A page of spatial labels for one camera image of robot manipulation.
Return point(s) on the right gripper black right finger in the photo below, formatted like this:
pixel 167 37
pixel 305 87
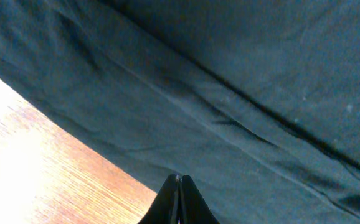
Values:
pixel 192 207

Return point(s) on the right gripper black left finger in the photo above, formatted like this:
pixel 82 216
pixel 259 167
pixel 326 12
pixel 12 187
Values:
pixel 164 209

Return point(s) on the black Nike t-shirt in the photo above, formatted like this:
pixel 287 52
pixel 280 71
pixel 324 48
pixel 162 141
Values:
pixel 258 101

